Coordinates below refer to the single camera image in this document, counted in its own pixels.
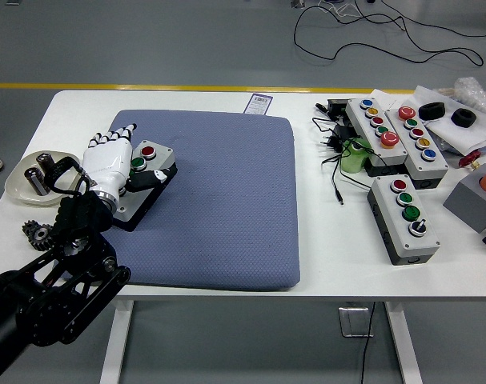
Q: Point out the grey five-button control box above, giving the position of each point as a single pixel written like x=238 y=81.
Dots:
x=434 y=164
x=362 y=120

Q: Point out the blue-grey quilted mat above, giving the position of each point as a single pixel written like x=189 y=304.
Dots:
x=226 y=200

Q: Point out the white table leg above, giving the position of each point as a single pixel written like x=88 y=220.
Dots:
x=114 y=344
x=404 y=344

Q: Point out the black power adapter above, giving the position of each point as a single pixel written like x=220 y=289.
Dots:
x=344 y=132

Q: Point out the white foam sheet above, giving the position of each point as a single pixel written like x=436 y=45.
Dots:
x=459 y=134

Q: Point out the grey block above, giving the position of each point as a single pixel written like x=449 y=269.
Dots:
x=467 y=204

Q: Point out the purple white label card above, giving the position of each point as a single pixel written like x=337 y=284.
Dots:
x=259 y=105

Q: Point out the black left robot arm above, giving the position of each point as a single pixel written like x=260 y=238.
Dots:
x=46 y=296

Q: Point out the metal bracket under table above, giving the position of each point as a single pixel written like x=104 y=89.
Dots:
x=348 y=320

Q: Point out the red metal knob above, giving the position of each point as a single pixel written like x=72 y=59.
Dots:
x=468 y=159

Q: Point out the grey four-button control box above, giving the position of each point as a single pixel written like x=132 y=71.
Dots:
x=402 y=218
x=160 y=154

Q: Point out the clear bubble wrap bag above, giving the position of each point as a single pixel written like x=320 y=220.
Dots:
x=472 y=90

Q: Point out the green tape roll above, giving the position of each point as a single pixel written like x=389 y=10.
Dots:
x=352 y=162

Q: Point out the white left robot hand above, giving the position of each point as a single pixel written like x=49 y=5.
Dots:
x=106 y=160

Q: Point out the yellow floor tape line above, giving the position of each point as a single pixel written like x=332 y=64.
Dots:
x=146 y=86

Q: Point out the small black device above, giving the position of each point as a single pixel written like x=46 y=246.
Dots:
x=338 y=106

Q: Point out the white shallow dish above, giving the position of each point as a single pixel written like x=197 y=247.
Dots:
x=18 y=182

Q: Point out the black metal gear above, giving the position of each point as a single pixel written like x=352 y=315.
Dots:
x=34 y=236

